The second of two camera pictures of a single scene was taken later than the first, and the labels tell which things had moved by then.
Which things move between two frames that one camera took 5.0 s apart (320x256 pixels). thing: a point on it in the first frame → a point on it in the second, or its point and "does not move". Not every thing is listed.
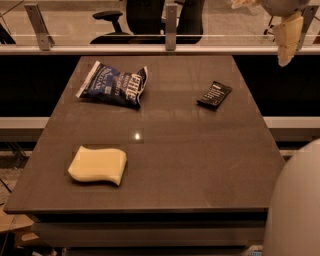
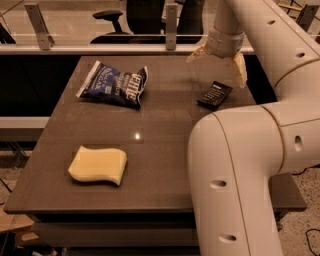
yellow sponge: [98, 164] does not move
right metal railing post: [308, 14] does not move
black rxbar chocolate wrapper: [215, 95] does not move
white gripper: [286, 7] → [224, 44]
